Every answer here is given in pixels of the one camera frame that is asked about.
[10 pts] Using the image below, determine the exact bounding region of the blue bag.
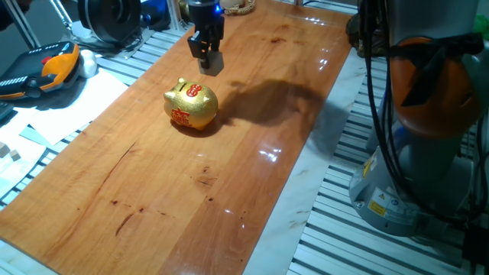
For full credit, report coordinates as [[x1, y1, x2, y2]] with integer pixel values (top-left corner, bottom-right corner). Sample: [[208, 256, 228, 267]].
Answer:
[[140, 0, 172, 31]]

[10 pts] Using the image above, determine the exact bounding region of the white marble slab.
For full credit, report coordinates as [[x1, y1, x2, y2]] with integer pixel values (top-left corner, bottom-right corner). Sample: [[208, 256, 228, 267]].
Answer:
[[0, 47, 368, 275]]

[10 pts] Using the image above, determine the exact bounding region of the pale wooden cube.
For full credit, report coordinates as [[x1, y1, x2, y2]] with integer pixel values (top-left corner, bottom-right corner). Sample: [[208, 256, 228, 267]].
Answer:
[[198, 50, 225, 77]]

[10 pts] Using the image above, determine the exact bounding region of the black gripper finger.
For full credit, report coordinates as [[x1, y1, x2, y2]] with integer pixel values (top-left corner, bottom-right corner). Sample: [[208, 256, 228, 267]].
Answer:
[[210, 27, 225, 53], [186, 32, 210, 70]]

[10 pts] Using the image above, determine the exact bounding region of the white rounded object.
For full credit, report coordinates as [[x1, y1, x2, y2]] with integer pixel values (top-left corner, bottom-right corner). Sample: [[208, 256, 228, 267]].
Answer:
[[78, 49, 99, 79]]

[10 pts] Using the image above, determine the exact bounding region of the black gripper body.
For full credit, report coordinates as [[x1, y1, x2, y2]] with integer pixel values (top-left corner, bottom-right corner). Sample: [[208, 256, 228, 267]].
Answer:
[[187, 0, 225, 34]]

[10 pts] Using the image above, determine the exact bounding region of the black and orange teach pendant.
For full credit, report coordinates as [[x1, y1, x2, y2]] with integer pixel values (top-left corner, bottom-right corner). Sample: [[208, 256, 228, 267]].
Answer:
[[0, 40, 82, 101]]

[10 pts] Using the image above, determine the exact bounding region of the glossy wooden board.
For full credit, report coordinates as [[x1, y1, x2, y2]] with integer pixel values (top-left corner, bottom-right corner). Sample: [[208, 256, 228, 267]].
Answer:
[[0, 0, 352, 275]]

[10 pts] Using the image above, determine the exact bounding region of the grey metal bar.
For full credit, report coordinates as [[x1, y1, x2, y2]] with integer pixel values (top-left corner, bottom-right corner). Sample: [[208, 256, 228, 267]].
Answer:
[[2, 0, 42, 50]]

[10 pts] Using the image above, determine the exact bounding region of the black keyboard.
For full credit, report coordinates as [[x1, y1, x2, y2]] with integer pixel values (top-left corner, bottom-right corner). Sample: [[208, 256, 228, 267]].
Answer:
[[0, 99, 15, 121]]

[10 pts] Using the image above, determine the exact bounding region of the golden piggy bank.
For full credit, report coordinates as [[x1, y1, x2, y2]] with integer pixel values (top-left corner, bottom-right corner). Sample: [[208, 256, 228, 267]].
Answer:
[[163, 77, 219, 131]]

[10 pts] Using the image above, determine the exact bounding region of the aluminium frame bar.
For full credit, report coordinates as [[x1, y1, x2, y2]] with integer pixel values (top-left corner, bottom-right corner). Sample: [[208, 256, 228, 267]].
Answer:
[[167, 0, 185, 31]]

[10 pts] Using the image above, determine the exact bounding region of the green cloth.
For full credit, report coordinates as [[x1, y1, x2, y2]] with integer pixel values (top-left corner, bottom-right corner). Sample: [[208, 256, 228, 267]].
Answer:
[[472, 14, 489, 39]]

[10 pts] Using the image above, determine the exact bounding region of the white paper sheet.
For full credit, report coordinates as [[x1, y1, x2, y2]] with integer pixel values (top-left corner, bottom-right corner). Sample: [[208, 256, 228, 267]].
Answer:
[[28, 68, 129, 146], [0, 106, 47, 199]]

